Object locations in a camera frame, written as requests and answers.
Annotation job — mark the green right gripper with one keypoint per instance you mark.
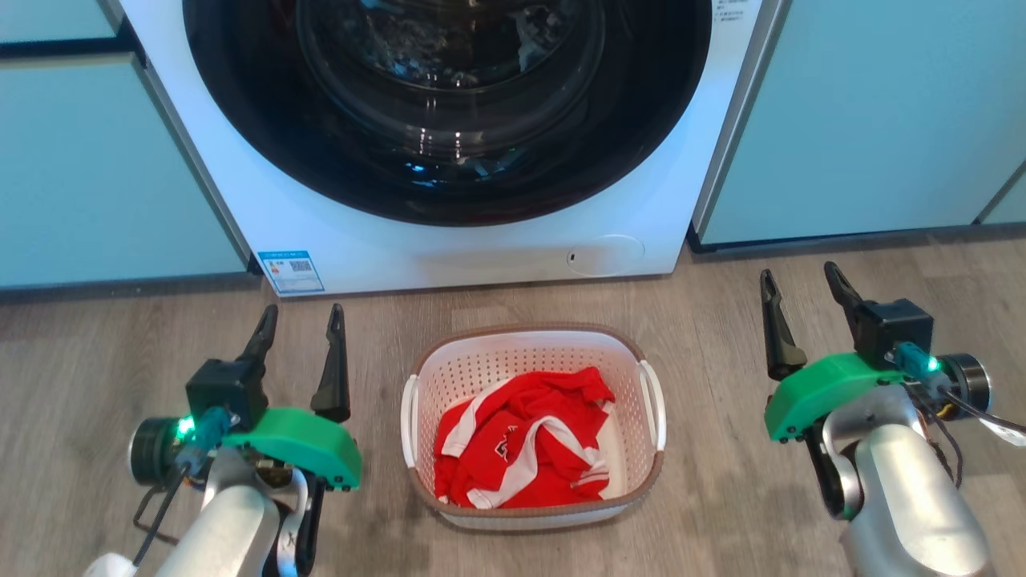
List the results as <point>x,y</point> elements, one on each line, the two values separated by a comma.
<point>817,389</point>

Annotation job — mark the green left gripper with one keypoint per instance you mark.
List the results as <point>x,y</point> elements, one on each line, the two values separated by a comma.
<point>296,441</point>

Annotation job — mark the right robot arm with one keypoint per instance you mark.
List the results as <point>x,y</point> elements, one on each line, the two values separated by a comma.
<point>906,489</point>

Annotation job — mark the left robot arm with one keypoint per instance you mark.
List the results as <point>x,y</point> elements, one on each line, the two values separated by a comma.
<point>232,521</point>

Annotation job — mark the white perforated laundry basket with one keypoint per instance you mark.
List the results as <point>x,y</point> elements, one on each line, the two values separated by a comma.
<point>497,357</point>

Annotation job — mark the blue energy label sticker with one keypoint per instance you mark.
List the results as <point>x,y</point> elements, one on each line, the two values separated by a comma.
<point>291,272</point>

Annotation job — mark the teal left wrist plug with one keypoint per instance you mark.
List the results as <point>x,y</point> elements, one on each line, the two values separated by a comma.
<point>207,429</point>

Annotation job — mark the teal wrist plug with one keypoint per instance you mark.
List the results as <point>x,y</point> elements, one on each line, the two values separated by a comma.
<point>207,429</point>
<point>918,365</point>

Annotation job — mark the teal right wrist plug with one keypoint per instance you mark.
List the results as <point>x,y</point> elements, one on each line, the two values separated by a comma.
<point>918,365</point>

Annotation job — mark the white front-load washing machine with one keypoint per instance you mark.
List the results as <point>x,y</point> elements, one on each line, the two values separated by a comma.
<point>481,256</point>

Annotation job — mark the round white filter cover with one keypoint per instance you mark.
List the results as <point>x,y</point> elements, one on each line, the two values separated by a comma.
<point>605,255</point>

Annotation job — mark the wide pale teal cabinet panel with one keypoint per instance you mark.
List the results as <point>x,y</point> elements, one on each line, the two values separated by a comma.
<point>882,112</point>

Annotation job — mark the narrow pale teal cabinet panel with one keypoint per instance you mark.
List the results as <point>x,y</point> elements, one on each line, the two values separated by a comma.
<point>1008,204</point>

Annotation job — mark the red and white shirt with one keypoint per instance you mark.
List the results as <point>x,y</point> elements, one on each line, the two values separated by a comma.
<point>529,409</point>

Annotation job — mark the black round washer door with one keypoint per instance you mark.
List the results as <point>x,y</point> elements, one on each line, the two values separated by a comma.
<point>240,120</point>

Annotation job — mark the large pale teal cabinet door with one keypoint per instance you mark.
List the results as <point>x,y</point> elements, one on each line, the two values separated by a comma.
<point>96,168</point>

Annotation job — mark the printed text sticker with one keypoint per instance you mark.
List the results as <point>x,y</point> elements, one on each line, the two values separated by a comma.
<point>737,8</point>

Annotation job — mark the small pale teal cabinet door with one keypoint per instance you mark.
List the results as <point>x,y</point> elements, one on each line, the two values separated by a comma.
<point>48,16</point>

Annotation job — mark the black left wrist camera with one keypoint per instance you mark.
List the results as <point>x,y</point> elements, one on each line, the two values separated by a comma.
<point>224,393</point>

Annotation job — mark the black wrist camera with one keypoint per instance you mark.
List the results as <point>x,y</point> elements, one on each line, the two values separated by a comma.
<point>894,328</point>
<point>224,393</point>

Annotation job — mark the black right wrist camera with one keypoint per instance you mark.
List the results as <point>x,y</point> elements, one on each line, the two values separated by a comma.
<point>894,328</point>

